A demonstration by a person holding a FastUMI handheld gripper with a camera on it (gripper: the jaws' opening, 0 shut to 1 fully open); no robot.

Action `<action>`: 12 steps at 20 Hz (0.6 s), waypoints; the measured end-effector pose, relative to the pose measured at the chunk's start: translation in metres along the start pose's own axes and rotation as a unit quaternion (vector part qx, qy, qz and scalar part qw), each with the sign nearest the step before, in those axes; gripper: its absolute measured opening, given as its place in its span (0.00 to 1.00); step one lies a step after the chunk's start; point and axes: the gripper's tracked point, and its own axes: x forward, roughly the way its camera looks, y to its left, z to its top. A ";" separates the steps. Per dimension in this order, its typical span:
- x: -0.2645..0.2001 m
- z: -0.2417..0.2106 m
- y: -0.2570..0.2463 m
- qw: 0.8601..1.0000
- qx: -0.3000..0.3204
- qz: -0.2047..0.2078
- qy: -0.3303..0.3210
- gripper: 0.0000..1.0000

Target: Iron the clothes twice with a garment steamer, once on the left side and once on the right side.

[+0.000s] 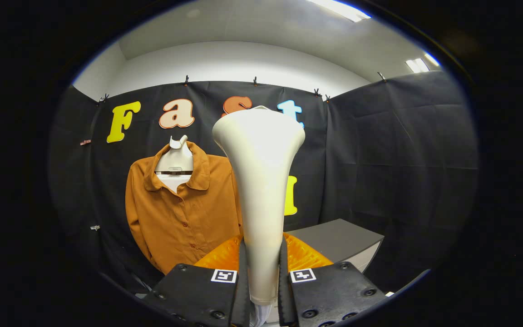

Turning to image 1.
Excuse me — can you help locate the brown button shirt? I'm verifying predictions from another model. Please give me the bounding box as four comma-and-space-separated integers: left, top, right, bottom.
125, 141, 244, 275

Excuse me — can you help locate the white clothes hanger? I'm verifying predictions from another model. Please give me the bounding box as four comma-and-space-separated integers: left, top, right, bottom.
154, 135, 194, 193

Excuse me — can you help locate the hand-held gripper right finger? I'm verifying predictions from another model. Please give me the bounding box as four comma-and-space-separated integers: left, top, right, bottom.
279, 233, 389, 327

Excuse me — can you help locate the long ceiling light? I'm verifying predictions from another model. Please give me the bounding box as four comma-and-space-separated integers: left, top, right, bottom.
307, 0, 372, 23

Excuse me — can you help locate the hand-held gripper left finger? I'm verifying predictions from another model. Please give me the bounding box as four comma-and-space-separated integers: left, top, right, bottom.
143, 234, 249, 327

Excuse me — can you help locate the white garment steamer hose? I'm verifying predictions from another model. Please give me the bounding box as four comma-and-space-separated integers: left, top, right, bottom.
250, 302, 273, 327

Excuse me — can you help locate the grey cabinet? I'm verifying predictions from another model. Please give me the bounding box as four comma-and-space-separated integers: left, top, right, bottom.
284, 218, 385, 273

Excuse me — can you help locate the black backdrop cloth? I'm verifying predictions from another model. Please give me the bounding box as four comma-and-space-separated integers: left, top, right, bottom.
48, 70, 479, 293

